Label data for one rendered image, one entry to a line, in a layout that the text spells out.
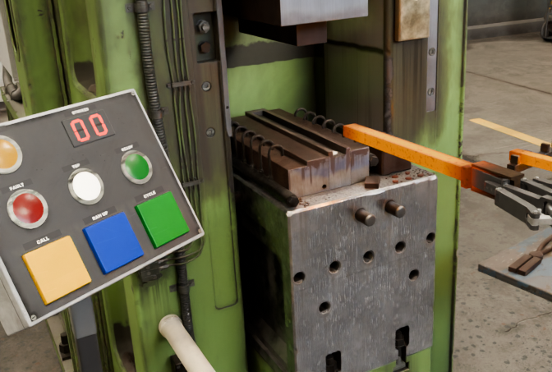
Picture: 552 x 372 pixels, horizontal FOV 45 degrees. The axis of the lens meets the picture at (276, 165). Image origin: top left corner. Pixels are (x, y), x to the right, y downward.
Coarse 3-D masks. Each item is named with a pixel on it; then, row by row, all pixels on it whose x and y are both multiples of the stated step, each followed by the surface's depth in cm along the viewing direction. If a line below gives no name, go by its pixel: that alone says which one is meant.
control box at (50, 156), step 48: (48, 144) 99; (96, 144) 104; (144, 144) 111; (0, 192) 91; (48, 192) 96; (144, 192) 107; (0, 240) 89; (48, 240) 94; (144, 240) 104; (192, 240) 111; (0, 288) 90; (96, 288) 96
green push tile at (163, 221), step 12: (168, 192) 110; (144, 204) 106; (156, 204) 107; (168, 204) 109; (144, 216) 105; (156, 216) 106; (168, 216) 108; (180, 216) 110; (156, 228) 106; (168, 228) 107; (180, 228) 109; (156, 240) 105; (168, 240) 107
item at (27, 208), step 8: (16, 200) 92; (24, 200) 93; (32, 200) 94; (40, 200) 95; (16, 208) 92; (24, 208) 93; (32, 208) 93; (40, 208) 94; (16, 216) 92; (24, 216) 92; (32, 216) 93; (40, 216) 94
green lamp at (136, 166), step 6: (132, 156) 108; (138, 156) 109; (126, 162) 107; (132, 162) 107; (138, 162) 108; (144, 162) 109; (126, 168) 106; (132, 168) 107; (138, 168) 108; (144, 168) 108; (132, 174) 107; (138, 174) 107; (144, 174) 108
